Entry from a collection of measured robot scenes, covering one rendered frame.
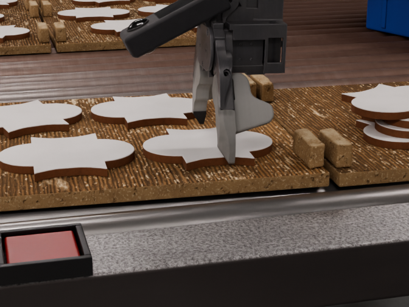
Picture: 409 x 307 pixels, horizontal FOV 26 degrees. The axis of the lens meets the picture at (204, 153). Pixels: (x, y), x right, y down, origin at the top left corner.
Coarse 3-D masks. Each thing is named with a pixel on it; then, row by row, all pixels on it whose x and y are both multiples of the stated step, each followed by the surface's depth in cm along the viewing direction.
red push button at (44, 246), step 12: (12, 240) 76; (24, 240) 76; (36, 240) 76; (48, 240) 76; (60, 240) 76; (72, 240) 76; (12, 252) 74; (24, 252) 74; (36, 252) 74; (48, 252) 74; (60, 252) 74; (72, 252) 74
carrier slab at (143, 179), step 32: (128, 96) 120; (96, 128) 106; (160, 128) 106; (192, 128) 106; (256, 128) 106; (256, 160) 94; (288, 160) 94; (0, 192) 85; (32, 192) 85; (64, 192) 85; (96, 192) 86; (128, 192) 87; (160, 192) 87; (192, 192) 88; (224, 192) 89
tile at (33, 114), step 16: (0, 112) 109; (16, 112) 109; (32, 112) 109; (48, 112) 109; (64, 112) 109; (80, 112) 109; (0, 128) 103; (16, 128) 102; (32, 128) 103; (48, 128) 104; (64, 128) 104
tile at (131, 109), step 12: (144, 96) 116; (156, 96) 116; (168, 96) 116; (96, 108) 110; (108, 108) 110; (120, 108) 110; (132, 108) 110; (144, 108) 110; (156, 108) 110; (168, 108) 110; (180, 108) 110; (96, 120) 108; (108, 120) 107; (120, 120) 107; (132, 120) 105; (144, 120) 106; (156, 120) 106; (168, 120) 107; (180, 120) 106
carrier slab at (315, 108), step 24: (288, 96) 120; (312, 96) 120; (336, 96) 120; (288, 120) 109; (312, 120) 109; (336, 120) 109; (360, 144) 99; (336, 168) 92; (360, 168) 92; (384, 168) 92; (408, 168) 92
